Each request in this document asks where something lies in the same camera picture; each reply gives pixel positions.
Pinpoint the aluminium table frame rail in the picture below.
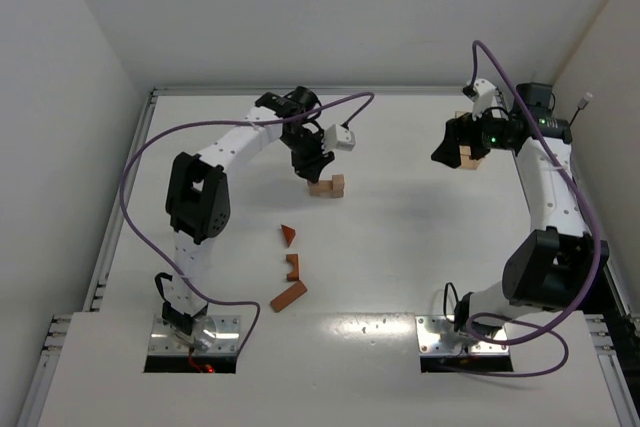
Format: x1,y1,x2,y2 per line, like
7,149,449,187
153,85,462,97

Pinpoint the red-brown arch wood block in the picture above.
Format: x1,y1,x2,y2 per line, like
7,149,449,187
285,253,300,282

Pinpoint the red-brown triangle wood block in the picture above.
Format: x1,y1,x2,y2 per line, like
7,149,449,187
281,224,296,248

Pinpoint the metal base plate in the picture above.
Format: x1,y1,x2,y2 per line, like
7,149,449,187
147,315,241,356
415,315,510,360

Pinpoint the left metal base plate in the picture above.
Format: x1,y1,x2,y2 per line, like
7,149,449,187
147,315,241,356

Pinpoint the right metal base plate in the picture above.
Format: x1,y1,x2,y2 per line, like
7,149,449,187
415,315,510,360

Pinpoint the black cable with white plug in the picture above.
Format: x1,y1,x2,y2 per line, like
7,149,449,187
564,92,594,128

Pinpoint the translucent orange plastic box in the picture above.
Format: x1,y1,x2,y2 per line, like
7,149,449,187
453,111,489,170

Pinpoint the red-brown long wood block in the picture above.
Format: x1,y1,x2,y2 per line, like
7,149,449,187
270,281,307,313

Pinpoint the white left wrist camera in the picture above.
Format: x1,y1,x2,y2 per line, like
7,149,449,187
323,124,356,152

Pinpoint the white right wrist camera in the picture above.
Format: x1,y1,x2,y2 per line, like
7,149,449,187
462,79,498,120

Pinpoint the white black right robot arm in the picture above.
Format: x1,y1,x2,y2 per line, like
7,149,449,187
431,79,609,338

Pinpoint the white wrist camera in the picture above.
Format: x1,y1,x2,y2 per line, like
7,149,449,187
323,124,356,152
462,79,498,120

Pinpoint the light long wood block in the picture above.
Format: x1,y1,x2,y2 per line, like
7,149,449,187
318,180,334,197

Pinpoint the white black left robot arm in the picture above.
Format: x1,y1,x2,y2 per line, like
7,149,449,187
162,87,334,339

